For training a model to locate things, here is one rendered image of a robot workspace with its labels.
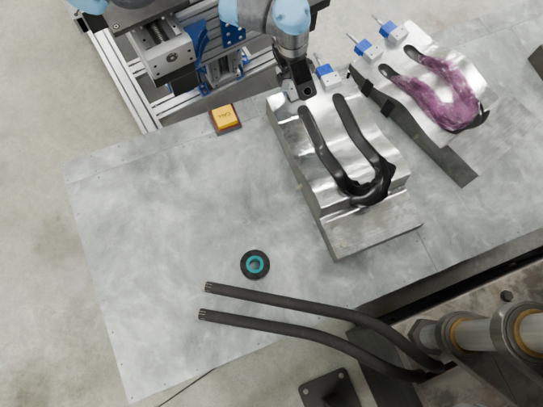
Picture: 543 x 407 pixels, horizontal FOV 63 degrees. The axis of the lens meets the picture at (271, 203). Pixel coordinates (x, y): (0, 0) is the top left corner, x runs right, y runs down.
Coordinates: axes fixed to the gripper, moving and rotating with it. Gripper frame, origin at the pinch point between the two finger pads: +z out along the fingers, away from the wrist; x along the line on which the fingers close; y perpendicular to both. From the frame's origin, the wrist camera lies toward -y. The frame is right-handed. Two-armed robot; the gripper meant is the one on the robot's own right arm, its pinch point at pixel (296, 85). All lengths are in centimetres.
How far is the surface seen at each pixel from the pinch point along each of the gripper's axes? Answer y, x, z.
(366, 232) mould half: -44.8, -1.6, 2.4
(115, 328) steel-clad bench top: -42, 69, -1
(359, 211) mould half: -38.8, -2.2, 3.4
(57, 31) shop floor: 116, 89, 100
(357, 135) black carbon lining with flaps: -18.6, -11.0, 5.5
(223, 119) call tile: 2.0, 22.3, 8.1
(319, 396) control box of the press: -100, 32, 76
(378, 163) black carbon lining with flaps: -28.9, -11.9, 0.7
